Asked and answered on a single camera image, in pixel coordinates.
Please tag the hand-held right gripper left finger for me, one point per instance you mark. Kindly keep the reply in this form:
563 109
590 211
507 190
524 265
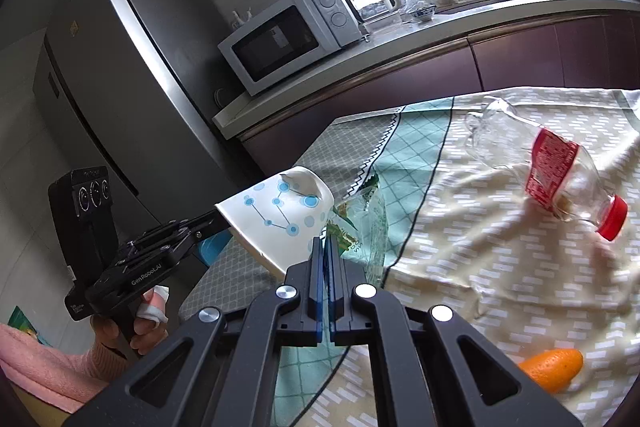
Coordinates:
314 287

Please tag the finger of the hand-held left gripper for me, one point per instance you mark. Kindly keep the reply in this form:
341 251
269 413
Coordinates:
175 234

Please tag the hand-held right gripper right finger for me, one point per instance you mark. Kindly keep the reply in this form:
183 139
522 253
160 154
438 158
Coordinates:
334 287

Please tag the green clear snack packet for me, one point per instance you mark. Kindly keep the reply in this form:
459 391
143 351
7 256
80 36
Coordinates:
362 232

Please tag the white paper cup blue dots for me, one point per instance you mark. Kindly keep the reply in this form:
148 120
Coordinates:
275 212

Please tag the person's left hand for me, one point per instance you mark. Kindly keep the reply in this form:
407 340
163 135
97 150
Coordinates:
147 327

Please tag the blue bin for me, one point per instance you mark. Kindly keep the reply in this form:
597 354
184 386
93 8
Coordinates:
212 251

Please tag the green box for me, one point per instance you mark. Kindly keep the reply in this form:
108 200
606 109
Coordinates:
21 321

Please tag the grey steel refrigerator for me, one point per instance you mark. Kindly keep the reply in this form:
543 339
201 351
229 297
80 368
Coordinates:
115 97

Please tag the patterned green yellow tablecloth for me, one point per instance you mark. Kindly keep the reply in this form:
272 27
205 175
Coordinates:
475 282

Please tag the white microwave oven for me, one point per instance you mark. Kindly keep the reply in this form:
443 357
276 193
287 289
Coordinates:
280 42

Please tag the clear plastic bottle red label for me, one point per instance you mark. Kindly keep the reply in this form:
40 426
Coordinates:
550 167

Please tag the kitchen counter with brown cabinets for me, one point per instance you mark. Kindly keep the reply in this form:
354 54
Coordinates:
450 57

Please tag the blue and white bowl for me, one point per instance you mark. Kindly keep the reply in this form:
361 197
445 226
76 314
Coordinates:
423 13

